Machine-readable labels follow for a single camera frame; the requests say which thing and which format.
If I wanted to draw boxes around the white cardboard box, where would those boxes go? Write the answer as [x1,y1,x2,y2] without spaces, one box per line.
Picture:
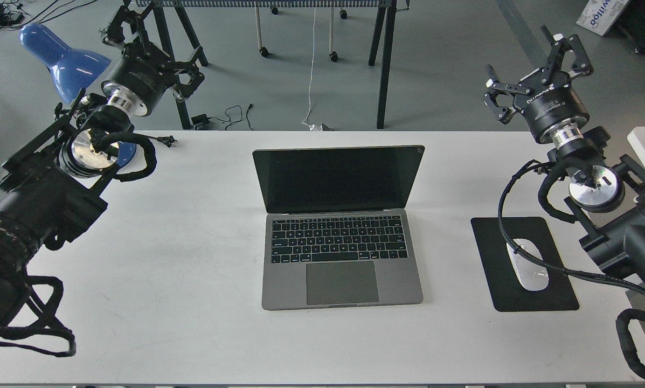
[576,0,630,37]

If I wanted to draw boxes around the white computer mouse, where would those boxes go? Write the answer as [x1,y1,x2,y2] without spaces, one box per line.
[507,238,549,292]

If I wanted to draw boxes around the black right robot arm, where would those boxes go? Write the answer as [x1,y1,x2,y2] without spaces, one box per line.
[483,26,645,380]

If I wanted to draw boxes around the black power adapter with cable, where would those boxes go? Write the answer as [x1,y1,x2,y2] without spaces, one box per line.
[191,103,254,131]

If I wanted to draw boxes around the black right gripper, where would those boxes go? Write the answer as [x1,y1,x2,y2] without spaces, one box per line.
[483,25,594,144]

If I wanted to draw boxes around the black floor cables bundle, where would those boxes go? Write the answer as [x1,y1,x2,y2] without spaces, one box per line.
[0,0,99,46]

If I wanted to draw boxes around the rolling cart legs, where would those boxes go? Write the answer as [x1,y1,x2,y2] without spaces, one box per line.
[255,1,348,64]

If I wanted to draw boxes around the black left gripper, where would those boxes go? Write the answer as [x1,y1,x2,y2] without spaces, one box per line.
[101,4,205,117]

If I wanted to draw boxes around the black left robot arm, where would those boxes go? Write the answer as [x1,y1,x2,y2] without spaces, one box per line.
[0,1,208,358]

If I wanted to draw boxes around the black mouse pad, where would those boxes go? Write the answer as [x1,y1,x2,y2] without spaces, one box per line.
[470,217,579,312]

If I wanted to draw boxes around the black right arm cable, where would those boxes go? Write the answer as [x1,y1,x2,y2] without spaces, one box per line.
[497,159,645,297]

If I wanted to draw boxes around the grey laptop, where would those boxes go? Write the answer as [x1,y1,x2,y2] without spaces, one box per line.
[252,145,425,311]

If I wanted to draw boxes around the white hanging cable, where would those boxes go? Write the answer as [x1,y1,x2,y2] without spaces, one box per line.
[301,6,335,131]

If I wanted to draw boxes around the black trestle table frame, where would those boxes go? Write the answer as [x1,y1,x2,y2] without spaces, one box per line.
[122,0,410,130]

